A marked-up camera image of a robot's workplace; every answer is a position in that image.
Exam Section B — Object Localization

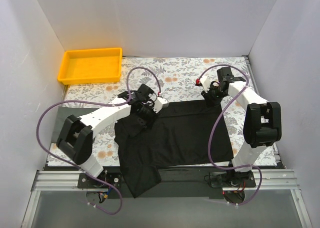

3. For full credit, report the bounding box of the black t shirt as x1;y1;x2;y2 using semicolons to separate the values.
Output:
114;100;234;196

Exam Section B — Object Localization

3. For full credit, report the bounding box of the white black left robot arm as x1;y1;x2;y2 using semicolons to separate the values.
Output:
56;84;169;188

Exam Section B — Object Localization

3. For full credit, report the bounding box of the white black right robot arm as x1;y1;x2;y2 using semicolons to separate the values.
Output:
195;64;282;187

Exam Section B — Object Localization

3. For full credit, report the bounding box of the floral patterned table mat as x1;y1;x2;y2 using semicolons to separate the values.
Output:
47;56;286;168

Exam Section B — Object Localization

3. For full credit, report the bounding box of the yellow plastic tray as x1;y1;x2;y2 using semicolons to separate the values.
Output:
57;48;123;85

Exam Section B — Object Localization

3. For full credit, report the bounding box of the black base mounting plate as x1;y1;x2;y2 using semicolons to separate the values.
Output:
77;166;257;200

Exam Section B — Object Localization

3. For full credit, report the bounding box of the folded grey t shirt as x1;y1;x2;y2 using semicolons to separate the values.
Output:
51;107;98;143

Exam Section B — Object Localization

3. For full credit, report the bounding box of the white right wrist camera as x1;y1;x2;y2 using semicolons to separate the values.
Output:
195;75;211;92

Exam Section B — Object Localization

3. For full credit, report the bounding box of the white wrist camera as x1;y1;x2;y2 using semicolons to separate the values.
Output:
195;75;211;92
153;97;169;113

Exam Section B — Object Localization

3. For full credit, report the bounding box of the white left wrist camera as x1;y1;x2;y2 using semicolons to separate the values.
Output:
153;97;169;113

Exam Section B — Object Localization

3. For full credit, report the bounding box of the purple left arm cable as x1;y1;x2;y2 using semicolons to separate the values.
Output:
36;66;164;215

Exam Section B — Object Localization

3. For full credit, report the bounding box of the aluminium frame rail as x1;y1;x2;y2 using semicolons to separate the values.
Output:
22;168;312;227

